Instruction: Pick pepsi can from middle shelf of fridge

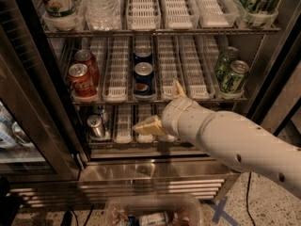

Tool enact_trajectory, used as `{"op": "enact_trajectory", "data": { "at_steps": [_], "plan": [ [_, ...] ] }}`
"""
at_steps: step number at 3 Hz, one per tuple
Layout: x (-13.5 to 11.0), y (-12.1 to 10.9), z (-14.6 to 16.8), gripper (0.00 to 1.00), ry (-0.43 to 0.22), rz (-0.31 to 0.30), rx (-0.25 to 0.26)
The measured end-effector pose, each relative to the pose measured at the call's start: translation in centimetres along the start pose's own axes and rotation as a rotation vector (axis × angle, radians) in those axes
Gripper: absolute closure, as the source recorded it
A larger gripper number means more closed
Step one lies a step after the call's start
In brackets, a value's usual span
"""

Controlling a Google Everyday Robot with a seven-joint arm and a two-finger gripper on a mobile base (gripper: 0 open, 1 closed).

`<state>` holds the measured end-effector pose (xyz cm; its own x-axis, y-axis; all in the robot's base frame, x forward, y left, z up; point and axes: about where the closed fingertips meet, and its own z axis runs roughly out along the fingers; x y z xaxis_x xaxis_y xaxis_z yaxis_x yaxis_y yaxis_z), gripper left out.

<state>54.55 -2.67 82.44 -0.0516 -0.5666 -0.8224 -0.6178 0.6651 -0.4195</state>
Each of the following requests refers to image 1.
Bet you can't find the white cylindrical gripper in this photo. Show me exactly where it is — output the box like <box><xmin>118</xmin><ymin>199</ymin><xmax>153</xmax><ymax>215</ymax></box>
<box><xmin>133</xmin><ymin>79</ymin><xmax>215</xmax><ymax>141</ymax></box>

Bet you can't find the blue pepsi can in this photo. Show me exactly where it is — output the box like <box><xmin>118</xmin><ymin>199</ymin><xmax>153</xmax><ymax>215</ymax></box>
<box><xmin>134</xmin><ymin>62</ymin><xmax>154</xmax><ymax>95</ymax></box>
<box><xmin>134</xmin><ymin>47</ymin><xmax>152</xmax><ymax>64</ymax></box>

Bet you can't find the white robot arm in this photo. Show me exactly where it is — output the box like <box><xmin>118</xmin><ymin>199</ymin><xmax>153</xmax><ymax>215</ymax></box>
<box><xmin>133</xmin><ymin>81</ymin><xmax>301</xmax><ymax>198</ymax></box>

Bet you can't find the rear silver can bottom left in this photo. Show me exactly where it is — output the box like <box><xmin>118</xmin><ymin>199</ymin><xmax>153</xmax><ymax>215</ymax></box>
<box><xmin>92</xmin><ymin>105</ymin><xmax>109</xmax><ymax>131</ymax></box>

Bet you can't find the silver can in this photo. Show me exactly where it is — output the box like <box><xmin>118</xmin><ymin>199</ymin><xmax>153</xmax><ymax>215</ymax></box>
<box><xmin>87</xmin><ymin>115</ymin><xmax>105</xmax><ymax>137</ymax></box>
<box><xmin>92</xmin><ymin>105</ymin><xmax>109</xmax><ymax>131</ymax></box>

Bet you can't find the rear green soda can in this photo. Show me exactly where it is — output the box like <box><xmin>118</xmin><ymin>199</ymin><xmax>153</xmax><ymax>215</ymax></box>
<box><xmin>214</xmin><ymin>46</ymin><xmax>239</xmax><ymax>82</ymax></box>

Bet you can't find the green soda can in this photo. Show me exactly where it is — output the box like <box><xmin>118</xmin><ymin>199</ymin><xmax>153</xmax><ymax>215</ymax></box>
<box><xmin>214</xmin><ymin>46</ymin><xmax>239</xmax><ymax>82</ymax></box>
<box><xmin>220</xmin><ymin>60</ymin><xmax>249</xmax><ymax>94</ymax></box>

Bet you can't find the front green soda can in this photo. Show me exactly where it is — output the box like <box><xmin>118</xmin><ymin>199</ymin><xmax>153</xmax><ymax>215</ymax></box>
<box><xmin>220</xmin><ymin>60</ymin><xmax>249</xmax><ymax>94</ymax></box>

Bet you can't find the front silver can bottom left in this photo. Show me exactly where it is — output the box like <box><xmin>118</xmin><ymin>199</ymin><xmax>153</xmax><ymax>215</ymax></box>
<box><xmin>87</xmin><ymin>115</ymin><xmax>105</xmax><ymax>137</ymax></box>

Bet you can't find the white glide tray under pepsi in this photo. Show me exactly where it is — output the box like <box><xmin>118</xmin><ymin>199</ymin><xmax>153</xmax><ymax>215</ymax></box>
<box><xmin>133</xmin><ymin>36</ymin><xmax>156</xmax><ymax>101</ymax></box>

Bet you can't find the front red coca-cola can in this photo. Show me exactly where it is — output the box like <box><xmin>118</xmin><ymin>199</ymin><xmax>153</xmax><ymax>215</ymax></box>
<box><xmin>69</xmin><ymin>63</ymin><xmax>97</xmax><ymax>97</ymax></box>

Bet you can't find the red coca-cola can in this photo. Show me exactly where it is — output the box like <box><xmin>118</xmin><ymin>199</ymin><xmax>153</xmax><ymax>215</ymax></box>
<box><xmin>69</xmin><ymin>63</ymin><xmax>97</xmax><ymax>97</ymax></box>
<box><xmin>74</xmin><ymin>49</ymin><xmax>100</xmax><ymax>86</ymax></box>

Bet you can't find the rear red coca-cola can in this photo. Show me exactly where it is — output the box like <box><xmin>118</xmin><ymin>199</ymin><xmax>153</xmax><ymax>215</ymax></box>
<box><xmin>74</xmin><ymin>49</ymin><xmax>100</xmax><ymax>86</ymax></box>

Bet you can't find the open fridge door right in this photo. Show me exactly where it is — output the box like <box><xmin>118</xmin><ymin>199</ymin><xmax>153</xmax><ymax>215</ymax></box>
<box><xmin>246</xmin><ymin>4</ymin><xmax>301</xmax><ymax>136</ymax></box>

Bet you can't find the stainless fridge door left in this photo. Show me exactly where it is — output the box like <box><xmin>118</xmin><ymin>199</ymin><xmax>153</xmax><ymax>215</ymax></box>
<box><xmin>0</xmin><ymin>0</ymin><xmax>83</xmax><ymax>184</ymax></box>

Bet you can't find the fridge bottom vent grille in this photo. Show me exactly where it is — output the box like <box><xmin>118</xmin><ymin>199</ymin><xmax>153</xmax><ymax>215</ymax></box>
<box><xmin>8</xmin><ymin>179</ymin><xmax>225</xmax><ymax>207</ymax></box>

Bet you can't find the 7up bottle top shelf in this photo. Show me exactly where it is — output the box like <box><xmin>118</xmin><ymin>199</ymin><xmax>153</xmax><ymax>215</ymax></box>
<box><xmin>38</xmin><ymin>0</ymin><xmax>84</xmax><ymax>18</ymax></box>

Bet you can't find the clear plastic bin on floor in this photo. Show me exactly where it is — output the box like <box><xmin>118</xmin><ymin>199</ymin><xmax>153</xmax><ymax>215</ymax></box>
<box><xmin>103</xmin><ymin>195</ymin><xmax>202</xmax><ymax>226</ymax></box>

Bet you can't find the blue tape cross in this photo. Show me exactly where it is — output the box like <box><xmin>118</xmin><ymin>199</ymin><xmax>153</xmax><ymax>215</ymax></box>
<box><xmin>206</xmin><ymin>196</ymin><xmax>239</xmax><ymax>226</ymax></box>

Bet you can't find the clear water bottle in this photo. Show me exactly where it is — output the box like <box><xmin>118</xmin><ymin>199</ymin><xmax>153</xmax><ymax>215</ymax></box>
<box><xmin>85</xmin><ymin>0</ymin><xmax>120</xmax><ymax>31</ymax></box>

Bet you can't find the black cable on floor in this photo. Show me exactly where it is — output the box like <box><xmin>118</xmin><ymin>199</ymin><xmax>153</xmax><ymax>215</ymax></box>
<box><xmin>246</xmin><ymin>171</ymin><xmax>257</xmax><ymax>226</ymax></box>

